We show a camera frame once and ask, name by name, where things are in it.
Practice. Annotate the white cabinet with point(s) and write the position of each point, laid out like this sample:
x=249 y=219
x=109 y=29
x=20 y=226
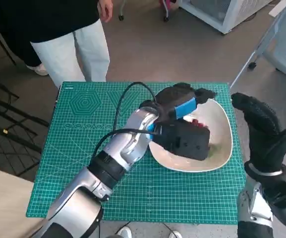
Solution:
x=222 y=12

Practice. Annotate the white shoe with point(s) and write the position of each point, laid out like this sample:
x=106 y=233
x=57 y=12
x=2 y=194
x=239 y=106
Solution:
x=124 y=233
x=175 y=235

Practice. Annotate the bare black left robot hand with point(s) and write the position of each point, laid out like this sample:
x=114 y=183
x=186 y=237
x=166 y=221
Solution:
x=177 y=96

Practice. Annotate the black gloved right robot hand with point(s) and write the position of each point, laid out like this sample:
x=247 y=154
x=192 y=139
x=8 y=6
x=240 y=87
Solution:
x=264 y=129

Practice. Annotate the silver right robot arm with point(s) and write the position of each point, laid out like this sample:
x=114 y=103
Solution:
x=255 y=208

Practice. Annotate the person's hand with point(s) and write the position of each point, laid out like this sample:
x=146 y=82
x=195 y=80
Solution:
x=105 y=11

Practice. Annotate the red toy grape bunch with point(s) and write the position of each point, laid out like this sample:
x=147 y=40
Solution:
x=194 y=122

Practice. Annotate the white square plate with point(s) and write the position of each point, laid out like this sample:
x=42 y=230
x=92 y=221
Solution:
x=219 y=119

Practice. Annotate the light wooden table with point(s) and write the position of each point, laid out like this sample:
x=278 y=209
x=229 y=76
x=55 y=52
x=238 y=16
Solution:
x=4 y=205

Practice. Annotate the green cutting mat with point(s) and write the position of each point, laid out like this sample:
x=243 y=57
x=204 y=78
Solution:
x=162 y=193

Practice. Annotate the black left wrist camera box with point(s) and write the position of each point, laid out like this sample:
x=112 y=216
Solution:
x=187 y=141

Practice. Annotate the white chair leg with caster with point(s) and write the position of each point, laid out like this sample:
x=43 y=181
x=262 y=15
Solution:
x=121 y=10

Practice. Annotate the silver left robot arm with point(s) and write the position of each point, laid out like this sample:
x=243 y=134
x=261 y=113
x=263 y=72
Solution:
x=83 y=193

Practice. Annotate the person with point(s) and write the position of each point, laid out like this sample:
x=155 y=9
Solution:
x=46 y=19

